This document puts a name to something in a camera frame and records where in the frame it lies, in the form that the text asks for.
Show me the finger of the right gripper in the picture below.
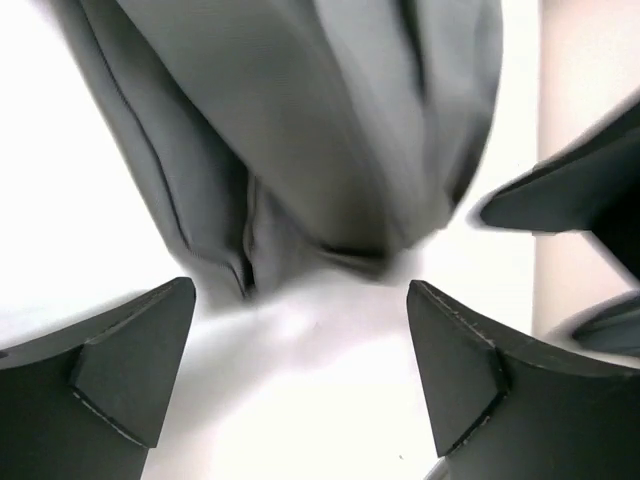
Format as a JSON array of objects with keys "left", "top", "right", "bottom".
[{"left": 570, "top": 294, "right": 639, "bottom": 358}]

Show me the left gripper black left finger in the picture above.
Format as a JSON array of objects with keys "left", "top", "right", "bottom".
[{"left": 1, "top": 277, "right": 196, "bottom": 480}]

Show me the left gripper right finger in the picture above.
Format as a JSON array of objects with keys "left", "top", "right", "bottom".
[{"left": 407, "top": 280, "right": 639, "bottom": 480}]

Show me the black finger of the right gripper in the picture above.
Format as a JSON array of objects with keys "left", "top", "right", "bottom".
[{"left": 477, "top": 97, "right": 639, "bottom": 277}]

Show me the grey pleated skirt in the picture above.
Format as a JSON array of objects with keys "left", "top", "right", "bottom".
[{"left": 52, "top": 1, "right": 503, "bottom": 296}]

